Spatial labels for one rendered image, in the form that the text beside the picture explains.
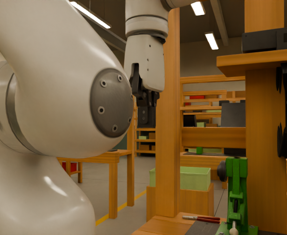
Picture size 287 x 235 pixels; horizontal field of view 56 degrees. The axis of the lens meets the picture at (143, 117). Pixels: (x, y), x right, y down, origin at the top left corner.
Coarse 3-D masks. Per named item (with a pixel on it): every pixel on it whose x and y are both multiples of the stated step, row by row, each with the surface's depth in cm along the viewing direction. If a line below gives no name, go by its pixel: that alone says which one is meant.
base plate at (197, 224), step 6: (198, 222) 107; (204, 222) 107; (192, 228) 101; (198, 228) 101; (204, 228) 101; (210, 228) 101; (216, 228) 101; (186, 234) 96; (192, 234) 96; (198, 234) 96; (204, 234) 96; (210, 234) 96; (258, 234) 96; (264, 234) 96; (270, 234) 96; (276, 234) 96; (282, 234) 96
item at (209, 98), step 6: (192, 96) 776; (198, 96) 771; (204, 96) 782; (210, 96) 761; (216, 96) 755; (228, 96) 744; (234, 96) 731; (240, 96) 732; (186, 102) 773; (192, 102) 769; (234, 102) 730; (198, 126) 769; (204, 126) 775; (210, 126) 759; (216, 126) 754
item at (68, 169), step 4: (64, 164) 616; (68, 164) 559; (72, 164) 590; (76, 164) 602; (80, 164) 599; (64, 168) 567; (68, 168) 559; (72, 168) 590; (76, 168) 602; (80, 168) 599; (68, 172) 559; (72, 172) 583; (76, 172) 585; (80, 172) 599; (80, 176) 598; (80, 180) 598
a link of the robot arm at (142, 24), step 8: (144, 16) 49; (152, 16) 50; (128, 24) 51; (136, 24) 50; (144, 24) 49; (152, 24) 49; (160, 24) 50; (128, 32) 51; (136, 32) 51; (144, 32) 50; (152, 32) 51; (160, 32) 51
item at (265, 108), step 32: (256, 0) 106; (160, 96) 122; (256, 96) 105; (160, 128) 122; (256, 128) 105; (160, 160) 122; (256, 160) 105; (160, 192) 121; (256, 192) 105; (256, 224) 104
